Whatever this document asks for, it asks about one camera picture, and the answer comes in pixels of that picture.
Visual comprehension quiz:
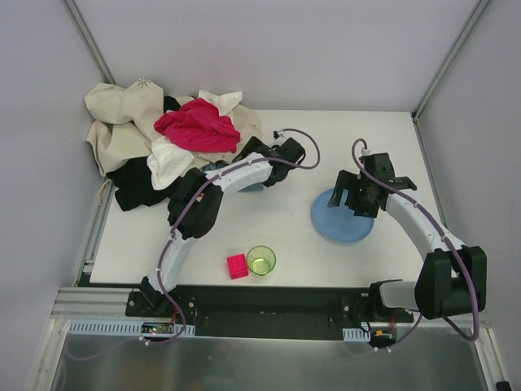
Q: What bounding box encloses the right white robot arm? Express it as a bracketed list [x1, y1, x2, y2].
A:
[328, 153, 487, 319]

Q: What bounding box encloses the left white cable duct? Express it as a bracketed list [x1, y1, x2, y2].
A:
[68, 319, 195, 338]

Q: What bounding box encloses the blue-grey cloth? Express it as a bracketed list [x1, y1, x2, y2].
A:
[199, 160, 264, 195]

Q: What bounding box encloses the beige cloth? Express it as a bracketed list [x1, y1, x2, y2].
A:
[84, 78, 262, 177]

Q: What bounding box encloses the black cloth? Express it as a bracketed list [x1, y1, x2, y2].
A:
[97, 94, 196, 212]

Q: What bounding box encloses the magenta cloth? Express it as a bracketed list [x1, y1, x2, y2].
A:
[154, 99, 241, 153]

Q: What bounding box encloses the aluminium corner post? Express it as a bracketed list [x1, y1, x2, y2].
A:
[60, 0, 116, 84]
[410, 0, 493, 123]

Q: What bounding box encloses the blue plastic plate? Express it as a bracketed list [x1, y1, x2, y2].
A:
[311, 189, 374, 244]

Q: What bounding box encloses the right white cable duct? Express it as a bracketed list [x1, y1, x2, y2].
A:
[342, 328, 371, 343]

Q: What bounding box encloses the right aluminium corner post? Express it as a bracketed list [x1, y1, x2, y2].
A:
[410, 0, 493, 123]

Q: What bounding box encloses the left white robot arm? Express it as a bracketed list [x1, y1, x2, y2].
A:
[140, 137, 306, 309]

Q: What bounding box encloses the left aluminium corner post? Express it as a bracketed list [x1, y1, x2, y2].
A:
[60, 0, 116, 84]

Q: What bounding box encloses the pink plastic cube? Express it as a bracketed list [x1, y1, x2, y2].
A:
[226, 253, 249, 279]

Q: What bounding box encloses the white cable duct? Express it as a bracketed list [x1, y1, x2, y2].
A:
[68, 319, 195, 338]
[342, 328, 371, 343]

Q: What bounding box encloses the green transparent cup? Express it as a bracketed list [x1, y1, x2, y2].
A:
[246, 245, 277, 277]

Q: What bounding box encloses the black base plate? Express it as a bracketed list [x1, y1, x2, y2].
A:
[125, 285, 414, 340]

